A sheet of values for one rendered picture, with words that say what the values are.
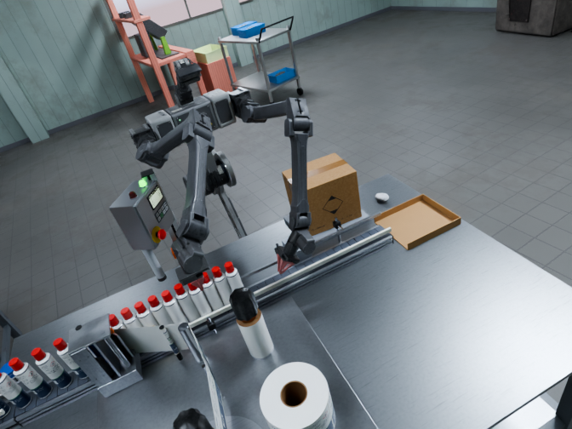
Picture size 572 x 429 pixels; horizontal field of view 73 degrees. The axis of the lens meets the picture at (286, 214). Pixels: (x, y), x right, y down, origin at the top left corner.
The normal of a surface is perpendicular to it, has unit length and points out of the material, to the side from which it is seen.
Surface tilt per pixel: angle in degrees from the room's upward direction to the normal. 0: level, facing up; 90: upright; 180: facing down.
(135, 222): 90
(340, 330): 0
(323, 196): 90
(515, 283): 0
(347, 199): 90
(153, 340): 90
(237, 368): 0
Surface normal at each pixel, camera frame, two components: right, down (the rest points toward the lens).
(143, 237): -0.18, 0.61
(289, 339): -0.21, -0.80
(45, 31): 0.50, 0.42
